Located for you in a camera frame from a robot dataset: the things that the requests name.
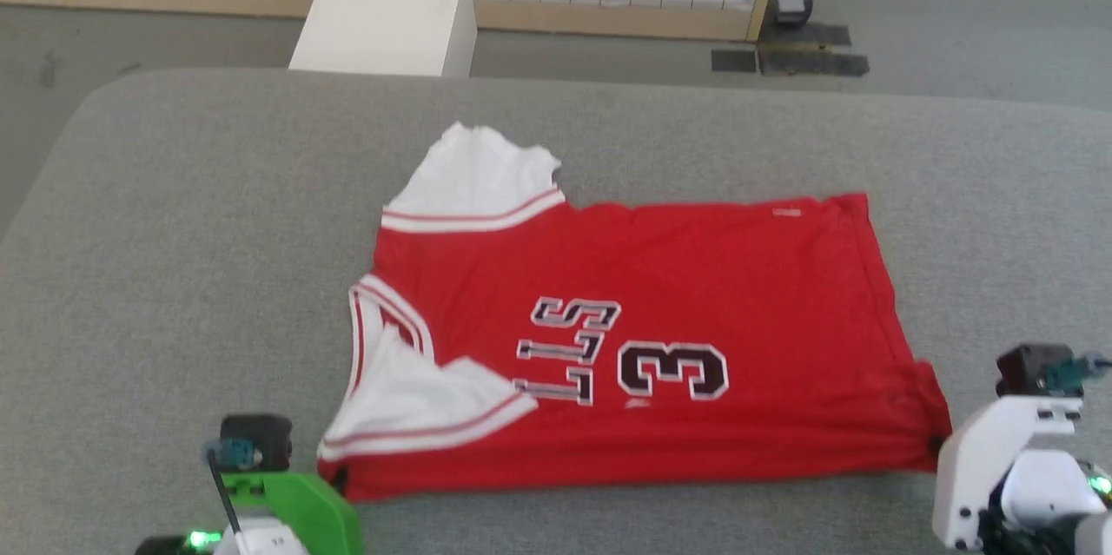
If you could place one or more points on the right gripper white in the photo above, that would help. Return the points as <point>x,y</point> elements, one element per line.
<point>982,459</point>

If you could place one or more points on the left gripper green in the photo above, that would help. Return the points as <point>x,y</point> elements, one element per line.
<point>317,512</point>

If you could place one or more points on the red and white basketball jersey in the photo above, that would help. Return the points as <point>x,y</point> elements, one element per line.
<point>695,277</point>

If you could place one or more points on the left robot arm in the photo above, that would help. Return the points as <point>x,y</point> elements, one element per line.
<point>261,542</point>

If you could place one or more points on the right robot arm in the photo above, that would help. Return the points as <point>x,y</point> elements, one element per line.
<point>1047,490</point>

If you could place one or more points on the long black floor tape patch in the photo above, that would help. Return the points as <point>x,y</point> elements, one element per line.
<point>812,62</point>

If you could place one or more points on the small black floor tape patch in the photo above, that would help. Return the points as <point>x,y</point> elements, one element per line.
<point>734,61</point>

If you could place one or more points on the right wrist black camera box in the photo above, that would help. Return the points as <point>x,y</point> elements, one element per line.
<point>1029,368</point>

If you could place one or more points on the white box pedestal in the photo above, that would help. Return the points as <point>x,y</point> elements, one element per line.
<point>387,16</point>

